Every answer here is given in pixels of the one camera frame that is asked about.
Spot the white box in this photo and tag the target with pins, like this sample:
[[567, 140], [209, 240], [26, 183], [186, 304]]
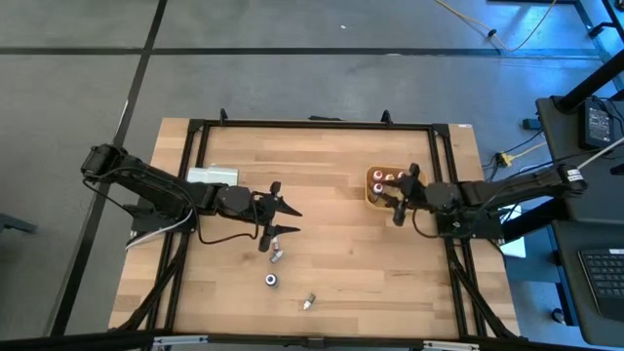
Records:
[[222, 174]]

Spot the yellow plastic bin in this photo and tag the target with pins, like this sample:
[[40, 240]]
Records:
[[370, 206]]

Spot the black keyboard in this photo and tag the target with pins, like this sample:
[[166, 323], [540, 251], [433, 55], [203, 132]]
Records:
[[607, 278]]

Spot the small black food coloring bottle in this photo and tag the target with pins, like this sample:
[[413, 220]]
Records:
[[276, 256]]

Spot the dark chair base leg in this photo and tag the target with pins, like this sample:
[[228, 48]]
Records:
[[14, 224]]

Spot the black desk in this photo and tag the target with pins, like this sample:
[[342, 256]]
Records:
[[585, 219]]

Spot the black aluminium table frame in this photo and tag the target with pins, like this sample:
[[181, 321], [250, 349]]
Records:
[[317, 125]]

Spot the dark floor box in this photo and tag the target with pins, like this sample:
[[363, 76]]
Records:
[[531, 124]]

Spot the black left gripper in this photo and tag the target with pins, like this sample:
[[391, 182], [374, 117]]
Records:
[[236, 200]]

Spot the large red food coloring bottle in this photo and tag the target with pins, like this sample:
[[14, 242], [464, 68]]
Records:
[[377, 174]]

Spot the large blue food coloring bottle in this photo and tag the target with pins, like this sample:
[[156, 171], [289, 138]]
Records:
[[271, 279]]

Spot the small green-label food coloring bottle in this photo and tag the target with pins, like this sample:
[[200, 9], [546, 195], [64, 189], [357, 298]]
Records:
[[309, 301]]

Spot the white label sticker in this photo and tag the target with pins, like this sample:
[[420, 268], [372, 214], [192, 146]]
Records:
[[464, 126]]

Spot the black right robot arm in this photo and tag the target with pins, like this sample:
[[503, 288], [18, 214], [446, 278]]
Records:
[[512, 187]]

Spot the black pole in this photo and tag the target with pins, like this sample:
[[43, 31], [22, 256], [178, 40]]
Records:
[[590, 85]]

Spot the black rig beam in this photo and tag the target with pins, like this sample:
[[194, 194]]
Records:
[[73, 341]]

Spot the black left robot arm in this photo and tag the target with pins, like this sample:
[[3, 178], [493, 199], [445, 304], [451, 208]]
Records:
[[151, 183]]

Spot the silver metal bracket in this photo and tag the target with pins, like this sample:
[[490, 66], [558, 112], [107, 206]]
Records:
[[451, 345], [180, 340]]

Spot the black table leg frame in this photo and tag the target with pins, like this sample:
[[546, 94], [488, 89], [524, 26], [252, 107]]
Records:
[[597, 30]]

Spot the black power brick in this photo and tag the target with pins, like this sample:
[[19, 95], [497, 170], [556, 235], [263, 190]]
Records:
[[597, 124]]

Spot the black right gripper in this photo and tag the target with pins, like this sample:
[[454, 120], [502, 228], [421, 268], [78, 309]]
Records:
[[441, 197]]

